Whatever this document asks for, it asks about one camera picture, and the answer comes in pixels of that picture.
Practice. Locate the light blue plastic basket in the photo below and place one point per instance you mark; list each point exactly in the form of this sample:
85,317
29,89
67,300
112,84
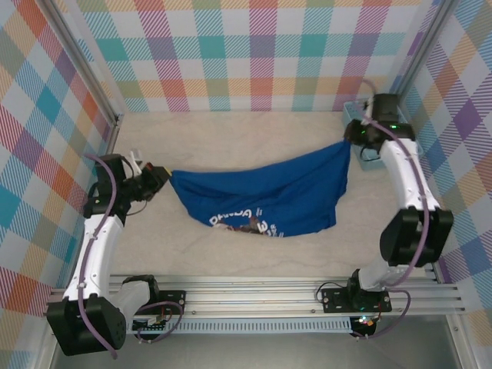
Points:
371,163

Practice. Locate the blue printed t-shirt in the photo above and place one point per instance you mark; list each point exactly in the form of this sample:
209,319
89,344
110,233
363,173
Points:
269,188

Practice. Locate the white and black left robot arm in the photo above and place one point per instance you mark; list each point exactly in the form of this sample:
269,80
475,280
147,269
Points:
104,246

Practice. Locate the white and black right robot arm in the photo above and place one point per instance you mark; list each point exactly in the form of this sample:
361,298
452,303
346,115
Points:
399,173

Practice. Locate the electronics board with white connector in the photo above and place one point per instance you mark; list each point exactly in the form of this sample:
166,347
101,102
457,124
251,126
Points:
151,324

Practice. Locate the grey metal sheet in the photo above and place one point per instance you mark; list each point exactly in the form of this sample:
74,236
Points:
250,351

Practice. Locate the electronics board with lit leds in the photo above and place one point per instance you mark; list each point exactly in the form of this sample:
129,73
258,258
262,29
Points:
365,323

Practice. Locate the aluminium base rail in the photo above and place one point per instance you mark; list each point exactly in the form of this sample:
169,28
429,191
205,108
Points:
250,298

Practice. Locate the aluminium frame bar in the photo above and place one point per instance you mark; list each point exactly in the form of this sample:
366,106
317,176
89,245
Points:
459,346
46,361

